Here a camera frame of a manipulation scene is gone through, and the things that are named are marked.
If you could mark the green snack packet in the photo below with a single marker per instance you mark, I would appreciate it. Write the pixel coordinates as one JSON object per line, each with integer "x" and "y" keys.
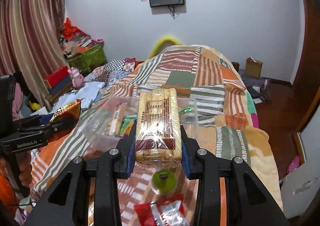
{"x": 127, "y": 124}

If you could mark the clear plastic storage bin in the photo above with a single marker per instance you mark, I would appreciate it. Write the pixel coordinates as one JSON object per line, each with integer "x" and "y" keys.
{"x": 103, "y": 129}

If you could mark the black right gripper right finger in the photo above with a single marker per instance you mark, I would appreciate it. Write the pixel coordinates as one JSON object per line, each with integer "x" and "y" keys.
{"x": 229, "y": 192}

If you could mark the pink plush toy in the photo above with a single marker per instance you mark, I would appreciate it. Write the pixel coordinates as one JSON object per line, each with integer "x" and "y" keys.
{"x": 76, "y": 77}

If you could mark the red white snack packets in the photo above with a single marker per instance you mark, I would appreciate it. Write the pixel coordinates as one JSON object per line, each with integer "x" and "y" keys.
{"x": 167, "y": 212}

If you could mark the rectangular biscuit pack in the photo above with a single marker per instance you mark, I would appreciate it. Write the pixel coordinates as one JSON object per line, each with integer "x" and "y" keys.
{"x": 158, "y": 130}

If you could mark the checkered patchwork quilt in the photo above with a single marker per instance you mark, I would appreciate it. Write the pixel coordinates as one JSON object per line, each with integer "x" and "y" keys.
{"x": 113, "y": 71}

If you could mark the yellow curved headboard tube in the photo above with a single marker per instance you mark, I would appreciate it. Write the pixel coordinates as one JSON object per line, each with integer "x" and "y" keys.
{"x": 163, "y": 43}

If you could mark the brown wooden door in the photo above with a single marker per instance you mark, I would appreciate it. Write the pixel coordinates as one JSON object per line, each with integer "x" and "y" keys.
{"x": 306, "y": 82}

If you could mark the green jelly cup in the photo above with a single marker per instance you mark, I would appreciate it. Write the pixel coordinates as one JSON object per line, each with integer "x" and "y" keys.
{"x": 163, "y": 182}

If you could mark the person left hand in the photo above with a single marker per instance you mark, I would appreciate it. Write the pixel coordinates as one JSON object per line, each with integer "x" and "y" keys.
{"x": 26, "y": 168}

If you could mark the clear bag of round cookies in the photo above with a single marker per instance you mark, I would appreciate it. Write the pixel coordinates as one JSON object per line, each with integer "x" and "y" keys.
{"x": 183, "y": 114}

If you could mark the striped curtain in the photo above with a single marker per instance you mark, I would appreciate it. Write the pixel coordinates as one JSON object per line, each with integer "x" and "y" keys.
{"x": 30, "y": 33}

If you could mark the green cardboard box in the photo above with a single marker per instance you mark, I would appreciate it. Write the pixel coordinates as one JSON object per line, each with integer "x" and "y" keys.
{"x": 89, "y": 60}

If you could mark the gold brown snack bag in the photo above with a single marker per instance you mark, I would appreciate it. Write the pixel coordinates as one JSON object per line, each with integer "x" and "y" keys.
{"x": 71, "y": 110}

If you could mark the brown paper bag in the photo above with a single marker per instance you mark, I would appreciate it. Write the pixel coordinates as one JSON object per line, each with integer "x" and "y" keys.
{"x": 253, "y": 67}

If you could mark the red flat box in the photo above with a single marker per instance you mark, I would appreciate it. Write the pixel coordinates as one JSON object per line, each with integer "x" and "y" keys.
{"x": 54, "y": 78}

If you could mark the striped patchwork blanket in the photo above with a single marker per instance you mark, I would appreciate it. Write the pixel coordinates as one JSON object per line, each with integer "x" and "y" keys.
{"x": 224, "y": 111}

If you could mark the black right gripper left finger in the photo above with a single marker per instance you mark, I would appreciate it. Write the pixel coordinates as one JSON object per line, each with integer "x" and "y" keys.
{"x": 66, "y": 201}

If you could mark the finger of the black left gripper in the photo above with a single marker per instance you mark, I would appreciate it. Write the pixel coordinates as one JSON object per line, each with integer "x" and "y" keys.
{"x": 49, "y": 129}
{"x": 30, "y": 119}

